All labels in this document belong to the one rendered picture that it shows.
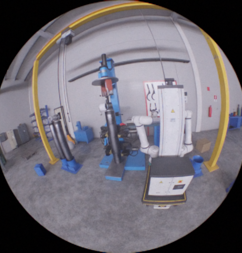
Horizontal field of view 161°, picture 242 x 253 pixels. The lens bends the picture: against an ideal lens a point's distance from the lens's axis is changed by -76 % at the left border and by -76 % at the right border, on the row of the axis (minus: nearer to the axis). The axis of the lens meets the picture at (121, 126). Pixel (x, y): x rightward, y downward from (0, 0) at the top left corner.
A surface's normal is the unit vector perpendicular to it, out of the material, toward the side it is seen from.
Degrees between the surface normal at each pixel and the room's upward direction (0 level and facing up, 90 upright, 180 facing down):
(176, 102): 90
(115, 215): 0
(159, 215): 0
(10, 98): 90
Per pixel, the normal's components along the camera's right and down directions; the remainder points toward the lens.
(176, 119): -0.34, 0.30
